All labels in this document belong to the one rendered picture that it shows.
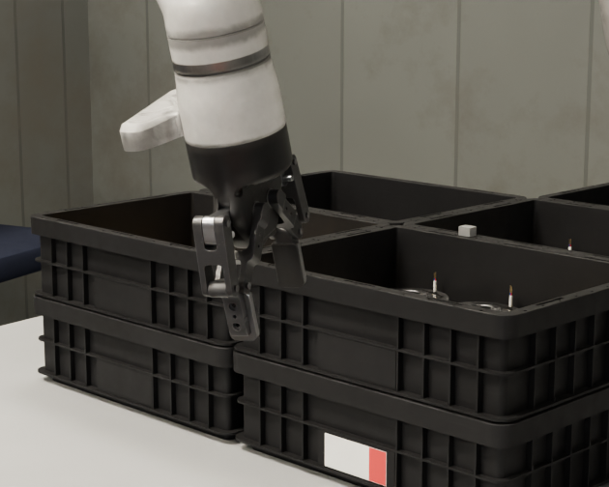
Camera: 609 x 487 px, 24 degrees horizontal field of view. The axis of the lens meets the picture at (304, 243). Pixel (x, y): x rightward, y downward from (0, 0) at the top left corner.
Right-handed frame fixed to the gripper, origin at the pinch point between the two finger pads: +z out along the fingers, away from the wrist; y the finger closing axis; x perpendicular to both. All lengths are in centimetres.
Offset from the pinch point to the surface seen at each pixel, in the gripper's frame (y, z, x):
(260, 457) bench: 38, 38, 25
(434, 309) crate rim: 32.6, 16.2, -0.9
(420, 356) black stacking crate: 32.5, 21.4, 1.2
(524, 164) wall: 259, 84, 53
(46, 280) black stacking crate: 57, 25, 63
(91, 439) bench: 36, 36, 46
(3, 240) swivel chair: 199, 79, 181
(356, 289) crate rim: 36.6, 15.9, 8.9
